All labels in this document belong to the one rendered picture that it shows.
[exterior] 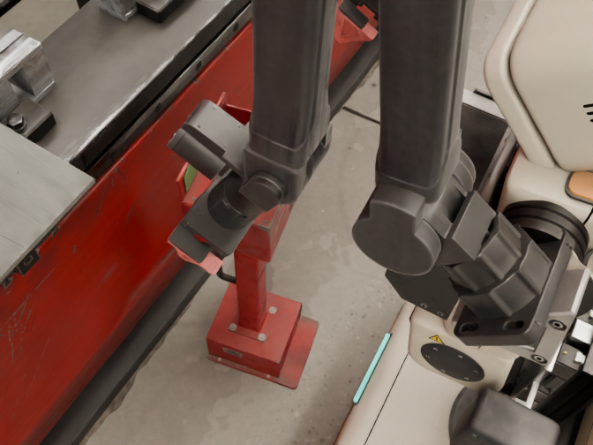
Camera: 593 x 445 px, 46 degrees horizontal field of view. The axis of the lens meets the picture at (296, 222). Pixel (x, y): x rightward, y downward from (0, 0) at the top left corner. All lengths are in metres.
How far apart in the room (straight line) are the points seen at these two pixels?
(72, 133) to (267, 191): 0.58
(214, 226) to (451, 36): 0.41
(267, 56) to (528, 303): 0.31
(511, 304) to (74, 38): 0.91
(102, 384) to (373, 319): 0.73
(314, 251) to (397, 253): 1.40
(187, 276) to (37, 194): 1.02
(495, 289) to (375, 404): 0.96
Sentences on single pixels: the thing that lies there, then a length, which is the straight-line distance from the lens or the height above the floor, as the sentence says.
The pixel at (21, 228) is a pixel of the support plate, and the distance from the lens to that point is 0.92.
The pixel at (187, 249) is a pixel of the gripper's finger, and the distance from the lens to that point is 0.79.
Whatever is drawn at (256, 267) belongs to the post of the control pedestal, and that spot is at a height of 0.47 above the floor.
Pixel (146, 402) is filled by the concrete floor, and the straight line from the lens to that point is 1.85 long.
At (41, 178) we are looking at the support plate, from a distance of 0.96.
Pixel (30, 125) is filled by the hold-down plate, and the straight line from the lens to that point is 1.14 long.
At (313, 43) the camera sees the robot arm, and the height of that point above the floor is 1.39.
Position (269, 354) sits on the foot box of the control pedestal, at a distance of 1.74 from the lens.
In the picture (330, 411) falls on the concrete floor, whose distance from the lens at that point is 1.82.
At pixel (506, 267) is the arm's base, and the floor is 1.23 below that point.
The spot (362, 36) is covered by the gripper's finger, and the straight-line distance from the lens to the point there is 1.04.
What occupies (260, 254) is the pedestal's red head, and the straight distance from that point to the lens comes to 1.21.
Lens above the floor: 1.75
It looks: 59 degrees down
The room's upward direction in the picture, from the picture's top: 4 degrees clockwise
